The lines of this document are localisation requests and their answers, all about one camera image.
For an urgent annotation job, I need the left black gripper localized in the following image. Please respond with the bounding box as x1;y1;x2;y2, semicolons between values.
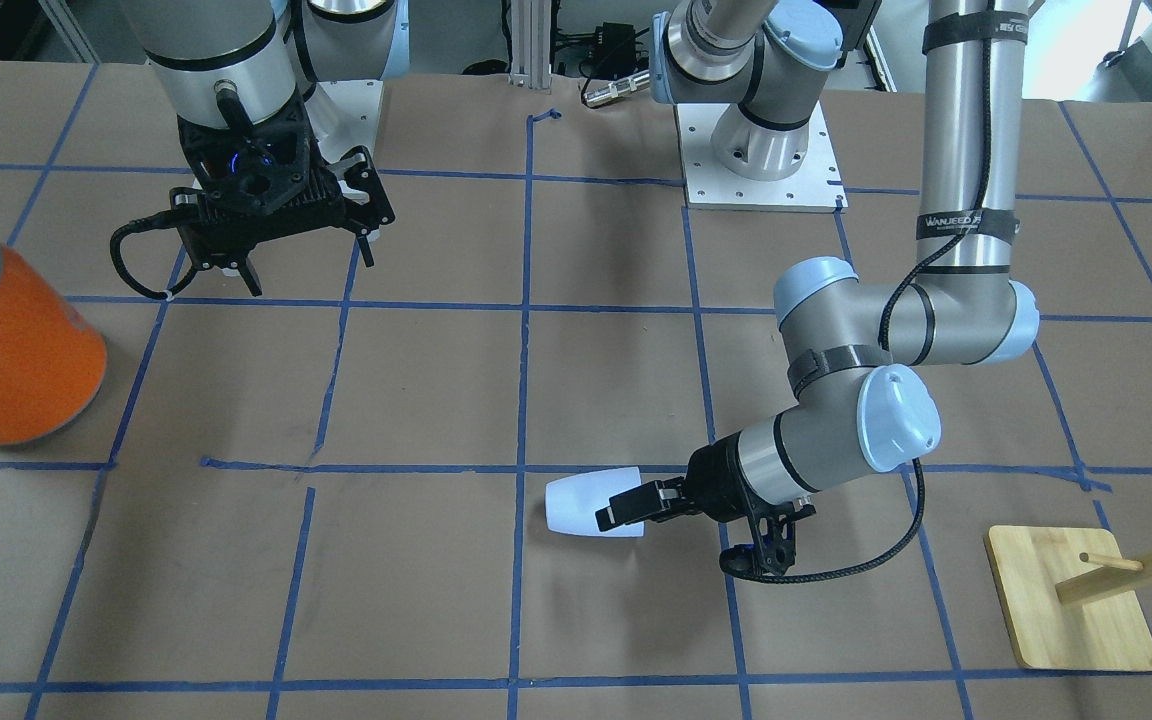
594;442;817;582

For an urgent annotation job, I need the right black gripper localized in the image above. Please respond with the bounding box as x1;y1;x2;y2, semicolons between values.
172;100;396;297

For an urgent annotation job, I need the light blue plastic cup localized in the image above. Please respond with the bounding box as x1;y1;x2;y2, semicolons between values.
545;467;645;538

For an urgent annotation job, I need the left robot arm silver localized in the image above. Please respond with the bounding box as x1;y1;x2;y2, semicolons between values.
547;1;1041;584

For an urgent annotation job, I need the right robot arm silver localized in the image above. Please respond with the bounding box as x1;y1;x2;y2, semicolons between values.
109;1;410;301

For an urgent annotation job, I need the orange metal can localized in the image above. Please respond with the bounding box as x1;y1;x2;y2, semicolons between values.
0;243;108;446

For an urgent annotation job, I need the black power box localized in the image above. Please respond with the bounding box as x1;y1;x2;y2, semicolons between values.
582;22;647;79

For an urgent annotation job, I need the wooden mug stand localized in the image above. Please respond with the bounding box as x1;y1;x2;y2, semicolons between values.
958;471;1152;673

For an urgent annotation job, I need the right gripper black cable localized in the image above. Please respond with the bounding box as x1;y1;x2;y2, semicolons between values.
109;205;199;303

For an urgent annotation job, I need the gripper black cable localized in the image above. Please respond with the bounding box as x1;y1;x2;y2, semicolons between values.
726;20;1007;585
109;205;199;303

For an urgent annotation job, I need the aluminium frame post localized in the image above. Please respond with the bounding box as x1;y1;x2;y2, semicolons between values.
508;0;554;94

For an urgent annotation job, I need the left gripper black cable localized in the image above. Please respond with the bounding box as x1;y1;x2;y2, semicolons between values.
726;20;1007;585

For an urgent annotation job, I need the silver cable connector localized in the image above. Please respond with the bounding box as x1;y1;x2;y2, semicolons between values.
581;70;652;109

